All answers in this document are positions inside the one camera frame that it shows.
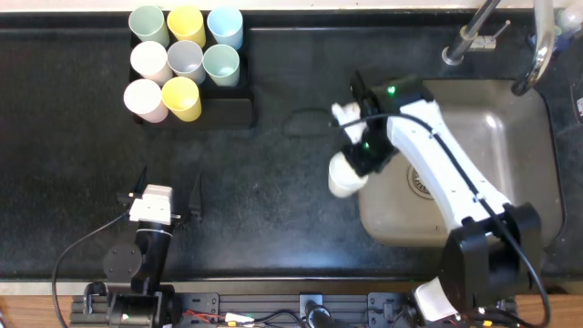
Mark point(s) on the steel tap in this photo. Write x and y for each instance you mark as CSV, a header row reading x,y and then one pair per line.
x,y
469,32

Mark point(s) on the blue cup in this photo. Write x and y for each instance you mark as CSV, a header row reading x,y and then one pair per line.
x,y
225,27

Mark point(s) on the grey cup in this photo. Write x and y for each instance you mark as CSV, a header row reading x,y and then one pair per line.
x,y
186,61

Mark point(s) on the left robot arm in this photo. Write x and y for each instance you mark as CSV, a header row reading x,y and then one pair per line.
x,y
150,255

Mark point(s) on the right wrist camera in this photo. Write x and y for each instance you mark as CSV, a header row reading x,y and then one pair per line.
x,y
348,120

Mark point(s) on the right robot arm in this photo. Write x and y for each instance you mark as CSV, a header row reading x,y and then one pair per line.
x,y
437,159

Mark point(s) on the green cup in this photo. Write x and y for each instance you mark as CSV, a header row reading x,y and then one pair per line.
x,y
221,64
146,23

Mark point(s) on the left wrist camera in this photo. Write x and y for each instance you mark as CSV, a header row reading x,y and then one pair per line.
x,y
152,205

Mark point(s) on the white cup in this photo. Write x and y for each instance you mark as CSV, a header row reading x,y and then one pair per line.
x,y
149,61
341,182

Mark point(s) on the mounting rail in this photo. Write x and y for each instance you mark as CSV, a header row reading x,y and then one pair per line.
x,y
273,305

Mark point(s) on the pink cup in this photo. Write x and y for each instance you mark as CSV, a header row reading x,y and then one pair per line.
x,y
145,100

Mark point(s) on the yellow cup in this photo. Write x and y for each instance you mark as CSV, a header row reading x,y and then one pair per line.
x,y
182,98
186,23

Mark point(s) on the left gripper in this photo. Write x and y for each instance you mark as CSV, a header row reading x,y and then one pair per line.
x,y
125,199

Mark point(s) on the black tray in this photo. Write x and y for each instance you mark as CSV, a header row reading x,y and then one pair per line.
x,y
228,111

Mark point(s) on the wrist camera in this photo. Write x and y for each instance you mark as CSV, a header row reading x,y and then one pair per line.
x,y
152,205
348,120

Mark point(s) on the blue soap bottle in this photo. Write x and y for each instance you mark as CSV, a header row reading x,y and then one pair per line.
x,y
569,20

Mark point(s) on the steel sink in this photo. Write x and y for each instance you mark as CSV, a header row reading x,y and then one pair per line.
x,y
501,127

